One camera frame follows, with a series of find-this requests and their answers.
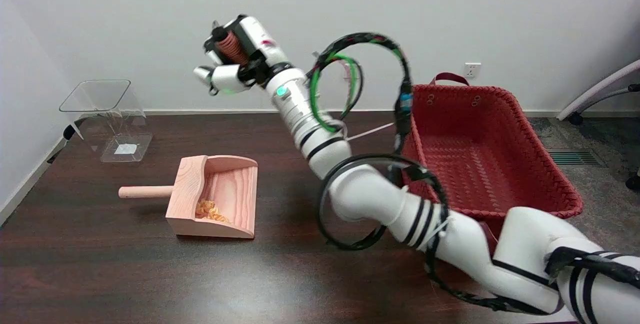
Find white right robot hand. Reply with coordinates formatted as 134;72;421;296
194;14;292;96

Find brown hand broom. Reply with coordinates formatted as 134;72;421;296
212;20;249;65

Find red woven storage basket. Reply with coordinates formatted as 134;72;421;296
400;72;584;255

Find wooden dustpan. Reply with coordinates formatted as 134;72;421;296
118;155;259;240

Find clear plastic container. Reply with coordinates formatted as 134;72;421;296
59;79;154;163

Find orange scraps pile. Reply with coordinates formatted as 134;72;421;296
195;199;232;224

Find floor vent grille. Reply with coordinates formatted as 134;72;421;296
545;149;604;167

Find office chair base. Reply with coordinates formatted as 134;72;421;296
556;58;640;191

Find green cable loop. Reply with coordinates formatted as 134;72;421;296
309;53;362;133

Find black braided cable loop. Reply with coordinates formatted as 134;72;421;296
306;32;414;154

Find black corrugated cable loop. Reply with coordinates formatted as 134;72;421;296
317;153;566;315

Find black wrapped cable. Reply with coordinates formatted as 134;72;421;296
545;247;640;289

